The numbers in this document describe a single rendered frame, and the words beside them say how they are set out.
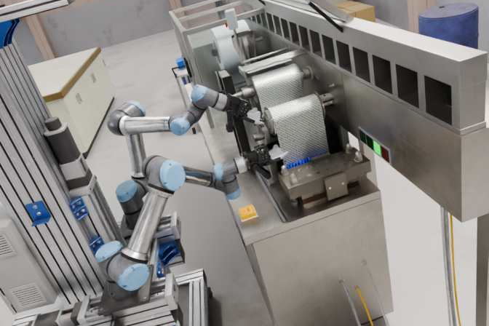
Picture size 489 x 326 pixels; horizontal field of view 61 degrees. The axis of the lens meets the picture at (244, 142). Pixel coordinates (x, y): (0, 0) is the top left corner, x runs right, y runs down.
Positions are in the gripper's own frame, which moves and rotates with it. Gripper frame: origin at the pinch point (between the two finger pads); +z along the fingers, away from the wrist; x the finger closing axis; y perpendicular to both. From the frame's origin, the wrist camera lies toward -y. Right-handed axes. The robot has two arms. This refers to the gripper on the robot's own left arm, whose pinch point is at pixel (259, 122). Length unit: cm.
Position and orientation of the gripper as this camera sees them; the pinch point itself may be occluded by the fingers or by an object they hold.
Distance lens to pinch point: 200.4
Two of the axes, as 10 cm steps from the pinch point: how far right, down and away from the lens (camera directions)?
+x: -2.3, -3.9, 8.9
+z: 8.7, 3.2, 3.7
